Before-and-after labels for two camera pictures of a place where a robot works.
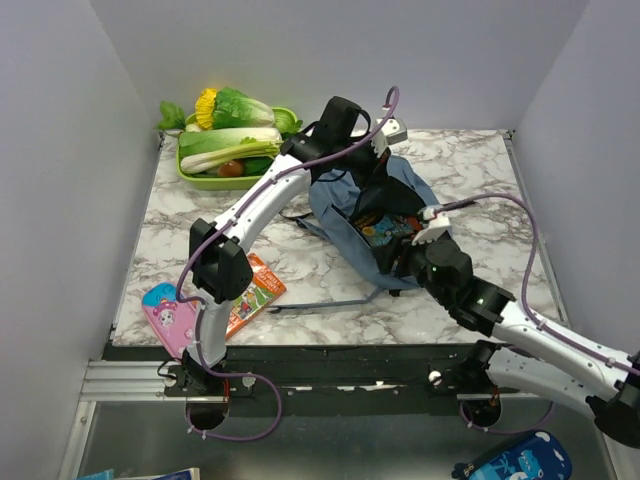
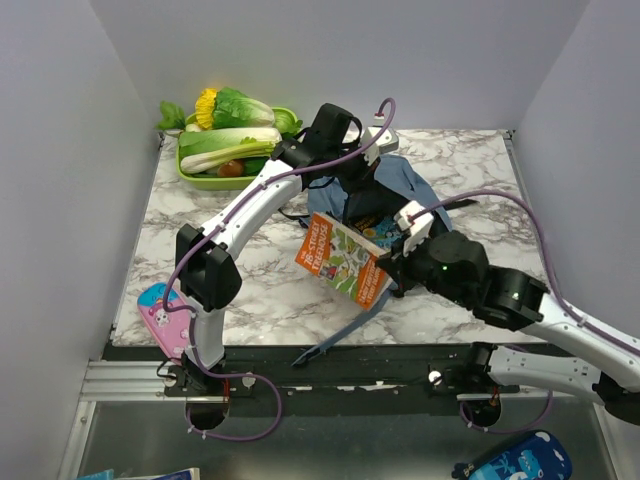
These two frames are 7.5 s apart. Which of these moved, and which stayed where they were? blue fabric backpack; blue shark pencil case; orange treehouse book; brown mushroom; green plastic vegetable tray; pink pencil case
Moved: blue fabric backpack; orange treehouse book
Stayed: blue shark pencil case; pink pencil case; green plastic vegetable tray; brown mushroom
